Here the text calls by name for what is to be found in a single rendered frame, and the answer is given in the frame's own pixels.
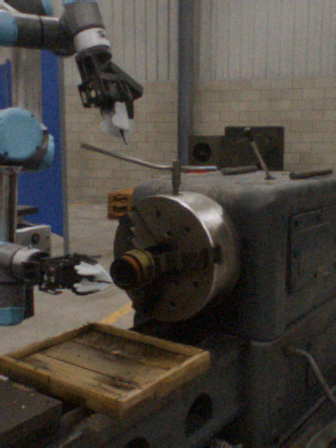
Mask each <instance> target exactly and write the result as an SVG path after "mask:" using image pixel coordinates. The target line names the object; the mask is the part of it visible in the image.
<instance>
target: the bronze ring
mask: <svg viewBox="0 0 336 448"><path fill-rule="evenodd" d="M152 256H153V254H152V253H150V252H149V251H146V250H145V249H142V248H139V247H132V248H129V249H128V250H127V251H126V252H125V253H123V254H121V255H120V256H119V258H118V259H116V260H114V261H113V262H112V264H111V266H110V277H111V279H112V282H113V283H114V285H115V286H116V287H118V288H119V289H121V290H130V289H135V288H138V287H143V286H147V285H149V284H151V283H152V282H153V280H154V278H155V274H156V268H155V263H154V261H153V259H152Z"/></svg>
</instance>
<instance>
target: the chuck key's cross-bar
mask: <svg viewBox="0 0 336 448"><path fill-rule="evenodd" d="M80 147H82V148H86V149H89V150H92V151H96V152H99V153H103V154H106V155H109V156H113V157H116V158H119V159H122V160H123V161H126V162H129V163H133V164H136V165H140V166H144V167H147V168H151V169H154V170H158V171H173V170H174V167H173V166H158V165H155V164H151V163H148V162H145V161H140V160H137V158H134V157H130V156H127V155H124V154H120V153H117V152H113V151H110V150H107V149H103V148H100V147H97V146H93V145H90V144H87V143H83V142H81V144H80ZM181 171H190V172H216V167H183V166H182V167H181Z"/></svg>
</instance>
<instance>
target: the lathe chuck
mask: <svg viewBox="0 0 336 448"><path fill-rule="evenodd" d="M170 194H173V193H169V194H162V195H155V196H149V197H146V198H142V199H140V200H138V201H137V202H135V203H134V204H133V205H134V207H135V208H136V210H137V212H138V213H139V215H140V216H141V218H142V219H144V221H145V223H146V224H147V226H148V227H149V229H150V230H151V232H152V234H153V235H154V237H155V238H156V240H157V241H164V243H163V244H162V245H161V246H160V247H159V248H158V249H156V250H154V251H152V252H150V253H152V254H153V255H156V254H160V253H164V252H167V251H168V246H169V245H171V247H172V248H173V249H174V250H182V249H194V248H206V247H215V246H216V245H218V250H219V258H220V262H219V265H218V264H211V265H206V266H203V267H200V268H191V269H181V270H178V271H167V272H168V273H170V275H171V276H170V277H165V278H163V279H162V282H161V286H160V289H159V292H158V296H157V299H156V302H155V306H154V309H153V312H152V316H151V317H152V318H155V319H157V320H160V321H165V322H179V321H183V320H186V319H189V318H191V317H193V316H195V315H197V314H200V313H202V312H204V311H206V310H208V309H210V308H212V307H213V306H215V305H216V304H217V303H218V302H219V301H220V300H221V299H222V298H223V297H224V295H225V294H226V292H227V291H228V289H229V287H230V284H232V282H233V278H234V274H235V267H236V253H235V246H233V242H232V238H231V235H230V232H229V230H228V228H227V226H226V224H225V222H224V220H223V219H222V217H221V216H220V215H219V213H218V212H217V211H216V210H215V209H214V208H213V207H212V206H211V205H210V204H209V203H207V202H206V201H204V200H203V199H201V198H199V197H197V196H195V195H192V194H188V193H179V195H182V196H174V195H170ZM124 233H125V232H124V231H123V229H122V227H121V226H120V224H119V223H118V226H117V229H116V232H115V237H114V244H113V256H114V260H116V259H118V258H119V256H120V255H121V254H123V253H125V252H124V250H123V249H122V248H123V247H124V246H125V245H126V244H125V242H124V240H123V239H122V237H121V236H122V235H123V234H124ZM215 243H216V245H215ZM218 294H219V297H218V299H217V300H216V301H215V302H213V303H212V304H210V303H211V301H212V300H213V299H214V297H215V296H216V295H218Z"/></svg>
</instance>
